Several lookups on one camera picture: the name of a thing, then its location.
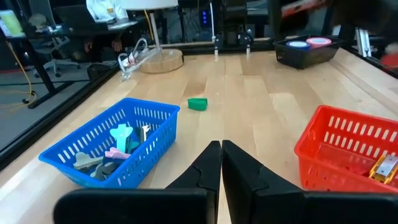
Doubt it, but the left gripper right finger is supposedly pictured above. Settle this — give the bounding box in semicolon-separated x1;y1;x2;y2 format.
221;139;398;224

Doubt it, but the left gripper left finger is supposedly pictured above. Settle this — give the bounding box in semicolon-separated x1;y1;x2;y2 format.
52;140;222;224

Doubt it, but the chrome black staple remover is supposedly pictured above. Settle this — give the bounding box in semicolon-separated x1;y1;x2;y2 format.
135;124;152;144

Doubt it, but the dark grey staple remover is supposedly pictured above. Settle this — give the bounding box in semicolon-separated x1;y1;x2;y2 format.
90;161;121;182

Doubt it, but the light grey staple remover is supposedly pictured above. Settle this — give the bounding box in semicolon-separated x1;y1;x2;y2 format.
73;151;105;171

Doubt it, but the yellow mini stapler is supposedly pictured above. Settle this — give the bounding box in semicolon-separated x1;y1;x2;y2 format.
368;154;398;185

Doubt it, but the blue plastic basket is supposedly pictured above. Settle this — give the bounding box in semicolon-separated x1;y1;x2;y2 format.
39;97;181;190

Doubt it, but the red plastic basket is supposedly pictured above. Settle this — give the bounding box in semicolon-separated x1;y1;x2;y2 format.
294;105;398;194

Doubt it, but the green plastic staple box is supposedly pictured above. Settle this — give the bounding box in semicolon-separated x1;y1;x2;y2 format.
187;98;208;112

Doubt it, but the table lamp white shade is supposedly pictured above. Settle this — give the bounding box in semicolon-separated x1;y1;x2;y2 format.
116;0;185;75

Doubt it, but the black plastic basket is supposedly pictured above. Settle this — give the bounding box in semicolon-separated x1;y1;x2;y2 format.
272;35;345;70

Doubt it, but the black electronics box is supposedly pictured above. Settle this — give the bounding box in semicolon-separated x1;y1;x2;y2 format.
198;9;211;27

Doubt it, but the silver aluminium profile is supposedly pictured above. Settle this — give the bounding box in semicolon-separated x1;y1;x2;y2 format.
354;27;373;58

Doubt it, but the orange red object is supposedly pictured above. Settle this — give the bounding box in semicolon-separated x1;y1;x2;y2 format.
280;0;329;19

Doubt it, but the person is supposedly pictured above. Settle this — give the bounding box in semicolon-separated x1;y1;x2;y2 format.
83;0;131;53

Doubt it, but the black office desk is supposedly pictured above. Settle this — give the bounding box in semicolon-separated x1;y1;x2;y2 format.
0;18;147;110

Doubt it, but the grey office chair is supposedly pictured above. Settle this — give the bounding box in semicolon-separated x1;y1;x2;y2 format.
30;35;82;78

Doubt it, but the black laptop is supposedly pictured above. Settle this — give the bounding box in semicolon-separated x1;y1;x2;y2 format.
52;3;94;32

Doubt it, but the green white container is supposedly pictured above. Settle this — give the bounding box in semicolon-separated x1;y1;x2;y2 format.
0;9;26;39

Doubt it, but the clear plastic wrapped cable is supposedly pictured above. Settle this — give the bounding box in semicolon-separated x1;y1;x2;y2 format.
117;37;163;82

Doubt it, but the black aluminium table frame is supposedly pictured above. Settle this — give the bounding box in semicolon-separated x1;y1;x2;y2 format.
0;30;398;172

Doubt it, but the white cable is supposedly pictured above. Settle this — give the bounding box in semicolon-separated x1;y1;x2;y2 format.
208;0;218;44

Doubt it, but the long yellow power cord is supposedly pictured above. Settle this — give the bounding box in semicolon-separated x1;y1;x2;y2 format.
0;40;38;118

